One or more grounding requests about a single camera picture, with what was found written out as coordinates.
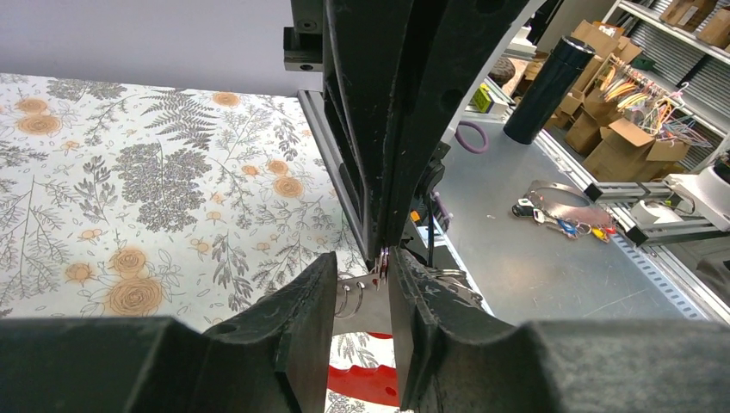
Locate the aluminium extrusion frame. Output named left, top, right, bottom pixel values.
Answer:
left=584, top=161, right=729, bottom=246

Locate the cardboard boxes pile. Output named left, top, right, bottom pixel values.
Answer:
left=541, top=0, right=730, bottom=183

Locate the green yellow small box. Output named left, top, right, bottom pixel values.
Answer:
left=471, top=83, right=509, bottom=116

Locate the black cylinder bottle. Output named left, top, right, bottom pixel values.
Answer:
left=504, top=36, right=596, bottom=145

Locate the red tag key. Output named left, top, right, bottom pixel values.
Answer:
left=325, top=332, right=399, bottom=412

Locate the floral table mat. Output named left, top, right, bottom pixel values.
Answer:
left=1, top=73, right=367, bottom=332

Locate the key bunch on bench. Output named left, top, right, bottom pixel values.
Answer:
left=511, top=180, right=617, bottom=243

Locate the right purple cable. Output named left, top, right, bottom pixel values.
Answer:
left=454, top=120, right=491, bottom=155

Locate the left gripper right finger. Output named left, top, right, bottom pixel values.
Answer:
left=388, top=249, right=729, bottom=412

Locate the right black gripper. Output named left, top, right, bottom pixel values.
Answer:
left=283, top=0, right=536, bottom=260

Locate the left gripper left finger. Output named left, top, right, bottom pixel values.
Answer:
left=1, top=253, right=337, bottom=412

